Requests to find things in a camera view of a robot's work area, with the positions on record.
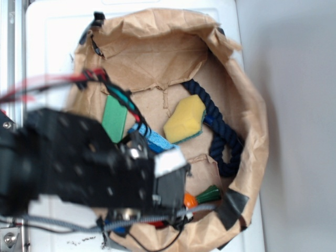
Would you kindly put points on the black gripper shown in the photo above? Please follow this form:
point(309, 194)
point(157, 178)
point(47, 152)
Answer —
point(170, 172)

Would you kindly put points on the orange toy carrot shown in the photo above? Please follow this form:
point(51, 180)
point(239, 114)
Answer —
point(211, 194)

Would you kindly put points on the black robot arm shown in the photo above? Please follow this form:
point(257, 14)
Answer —
point(72, 157)

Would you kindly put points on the blue sponge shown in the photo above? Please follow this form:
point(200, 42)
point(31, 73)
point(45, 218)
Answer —
point(155, 141)

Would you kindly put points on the yellow green sponge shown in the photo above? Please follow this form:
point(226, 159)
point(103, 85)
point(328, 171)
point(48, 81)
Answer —
point(186, 121)

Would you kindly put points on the green rectangular block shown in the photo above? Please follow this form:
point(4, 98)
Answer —
point(114, 118)

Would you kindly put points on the brown paper bag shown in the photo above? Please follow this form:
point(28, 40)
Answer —
point(151, 53)

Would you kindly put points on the white plastic tray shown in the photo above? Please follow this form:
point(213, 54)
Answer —
point(53, 29)

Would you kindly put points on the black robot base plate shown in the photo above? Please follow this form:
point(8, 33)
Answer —
point(8, 126)

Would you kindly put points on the aluminium rail frame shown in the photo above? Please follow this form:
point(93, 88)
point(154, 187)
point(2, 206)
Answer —
point(14, 236)

